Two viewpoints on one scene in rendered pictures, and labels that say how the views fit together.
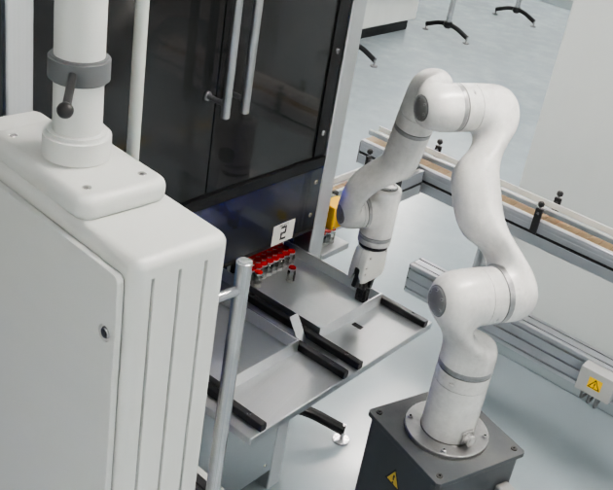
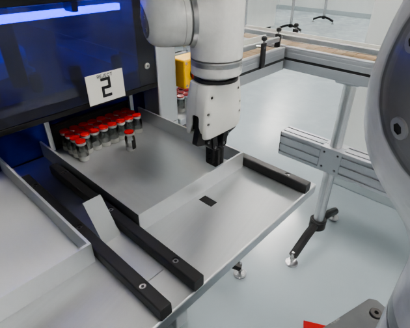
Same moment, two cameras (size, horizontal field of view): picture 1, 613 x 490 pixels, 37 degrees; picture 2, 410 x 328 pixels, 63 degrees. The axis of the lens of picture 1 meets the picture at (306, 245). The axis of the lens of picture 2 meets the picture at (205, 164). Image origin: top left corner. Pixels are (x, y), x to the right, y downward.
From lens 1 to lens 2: 175 cm
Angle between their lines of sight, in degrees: 7
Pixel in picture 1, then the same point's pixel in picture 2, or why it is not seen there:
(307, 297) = (147, 166)
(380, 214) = (213, 10)
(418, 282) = (289, 145)
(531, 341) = not seen: hidden behind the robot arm
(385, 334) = (249, 211)
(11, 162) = not seen: outside the picture
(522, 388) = (373, 215)
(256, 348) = (23, 263)
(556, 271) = not seen: hidden behind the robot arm
